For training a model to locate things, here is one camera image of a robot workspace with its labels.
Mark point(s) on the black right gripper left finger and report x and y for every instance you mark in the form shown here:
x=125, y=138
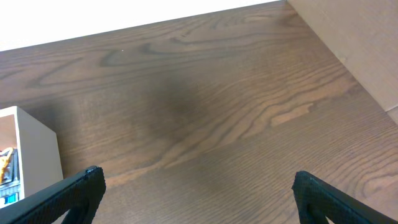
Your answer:
x=76, y=198

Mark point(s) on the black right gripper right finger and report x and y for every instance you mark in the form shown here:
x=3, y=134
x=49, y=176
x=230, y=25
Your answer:
x=320, y=203

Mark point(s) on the red grey toy truck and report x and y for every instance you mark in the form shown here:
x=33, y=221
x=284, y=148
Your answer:
x=10, y=181

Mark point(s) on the white cardboard box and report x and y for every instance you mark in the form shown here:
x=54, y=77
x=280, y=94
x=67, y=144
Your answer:
x=37, y=146

